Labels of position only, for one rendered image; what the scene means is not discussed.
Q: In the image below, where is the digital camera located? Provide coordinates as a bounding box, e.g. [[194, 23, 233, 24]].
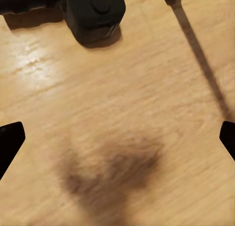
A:
[[0, 0, 126, 44]]

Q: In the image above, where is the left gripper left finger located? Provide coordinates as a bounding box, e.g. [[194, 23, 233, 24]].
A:
[[0, 121, 25, 180]]

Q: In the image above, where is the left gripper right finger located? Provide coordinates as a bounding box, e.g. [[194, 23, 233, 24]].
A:
[[219, 121, 235, 161]]

